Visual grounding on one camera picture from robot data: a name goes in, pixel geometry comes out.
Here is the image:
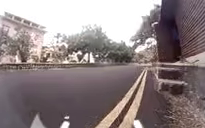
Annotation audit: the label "row of trees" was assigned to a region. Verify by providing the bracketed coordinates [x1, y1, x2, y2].
[0, 24, 136, 65]

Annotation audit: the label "dark asphalt road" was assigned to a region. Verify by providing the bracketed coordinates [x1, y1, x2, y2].
[0, 63, 148, 128]

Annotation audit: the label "pale concrete kerb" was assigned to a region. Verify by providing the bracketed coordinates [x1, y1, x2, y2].
[95, 67, 149, 128]

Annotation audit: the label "tree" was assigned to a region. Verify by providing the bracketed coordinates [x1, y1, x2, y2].
[129, 4, 162, 64]

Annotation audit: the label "robot's own part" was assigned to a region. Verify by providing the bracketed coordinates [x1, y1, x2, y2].
[133, 119, 144, 128]
[59, 115, 71, 128]

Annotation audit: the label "stone steps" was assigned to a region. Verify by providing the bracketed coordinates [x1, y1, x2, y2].
[151, 62, 205, 98]

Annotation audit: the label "pale building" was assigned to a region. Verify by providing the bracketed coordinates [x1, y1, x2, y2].
[0, 11, 48, 64]

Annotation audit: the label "brown dirt strip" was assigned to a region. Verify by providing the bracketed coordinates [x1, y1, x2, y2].
[135, 69, 205, 128]

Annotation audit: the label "dark red building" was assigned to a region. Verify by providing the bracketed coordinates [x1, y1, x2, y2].
[155, 0, 205, 65]

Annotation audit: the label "low stone roadside wall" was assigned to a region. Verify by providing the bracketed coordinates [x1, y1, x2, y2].
[0, 62, 133, 71]

